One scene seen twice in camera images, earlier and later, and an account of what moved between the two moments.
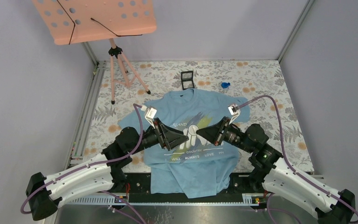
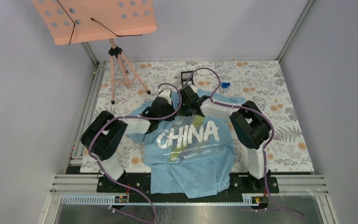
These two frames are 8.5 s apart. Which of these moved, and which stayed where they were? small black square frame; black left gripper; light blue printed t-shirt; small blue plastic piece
Moved: black left gripper
Stayed: small blue plastic piece; small black square frame; light blue printed t-shirt
